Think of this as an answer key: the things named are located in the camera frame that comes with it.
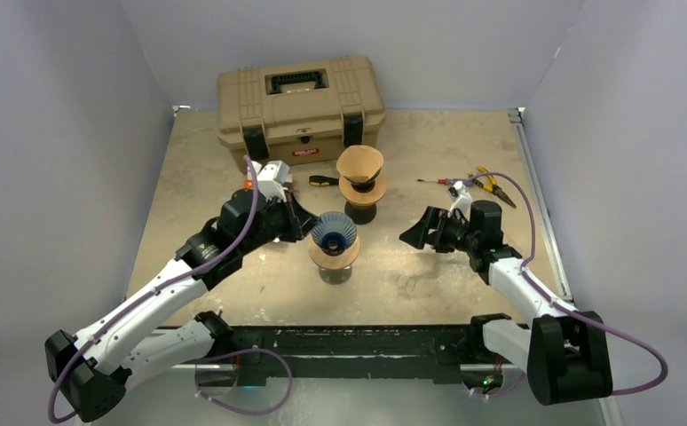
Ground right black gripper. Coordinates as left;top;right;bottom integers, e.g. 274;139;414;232
400;205;478;254

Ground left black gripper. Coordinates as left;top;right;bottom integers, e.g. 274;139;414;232
239;189;320;255

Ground wooden dripper ring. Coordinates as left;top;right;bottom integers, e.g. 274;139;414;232
337;175;390;208
307;238;361;272

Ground brown paper coffee filter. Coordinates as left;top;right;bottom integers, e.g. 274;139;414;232
336;145;384;183

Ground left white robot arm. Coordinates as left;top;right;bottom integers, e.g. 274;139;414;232
44;189;320;424

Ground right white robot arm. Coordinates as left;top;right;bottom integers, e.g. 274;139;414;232
399;200;613;406

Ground blue red screwdriver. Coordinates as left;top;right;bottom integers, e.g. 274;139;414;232
417;178;455;185

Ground black yellow screwdriver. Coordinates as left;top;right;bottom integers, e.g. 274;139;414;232
308;175;339;187

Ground yellow black pliers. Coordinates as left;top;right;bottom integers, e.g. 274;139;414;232
468;166;517;209

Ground tan plastic toolbox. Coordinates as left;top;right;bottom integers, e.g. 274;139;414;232
216;56;386;171

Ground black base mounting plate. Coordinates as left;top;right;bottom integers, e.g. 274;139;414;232
195;312;513;387

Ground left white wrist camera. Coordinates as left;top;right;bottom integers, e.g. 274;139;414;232
247;160;292;202

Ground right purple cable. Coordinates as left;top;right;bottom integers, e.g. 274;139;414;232
458;171;669;396

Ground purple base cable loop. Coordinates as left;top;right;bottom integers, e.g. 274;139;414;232
193;348;295;417

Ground aluminium frame rail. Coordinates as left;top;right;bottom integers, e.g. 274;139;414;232
508;107;624;426

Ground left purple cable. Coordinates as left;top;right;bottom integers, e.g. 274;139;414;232
46;154;261;424

